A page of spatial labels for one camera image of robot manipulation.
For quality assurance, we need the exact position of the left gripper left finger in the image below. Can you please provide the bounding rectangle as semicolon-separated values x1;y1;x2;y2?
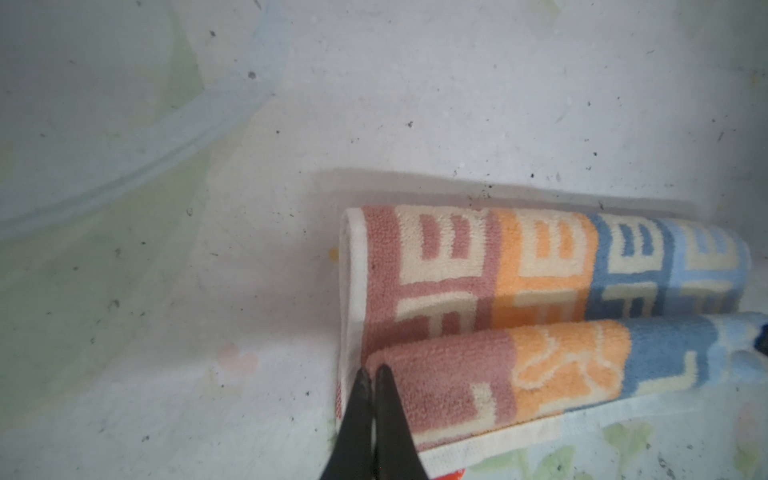
320;368;374;480

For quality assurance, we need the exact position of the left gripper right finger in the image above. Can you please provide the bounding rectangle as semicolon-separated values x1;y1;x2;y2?
374;364;429;480

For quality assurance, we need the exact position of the multicolour striped letter towel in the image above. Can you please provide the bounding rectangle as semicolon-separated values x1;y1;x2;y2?
335;205;767;476

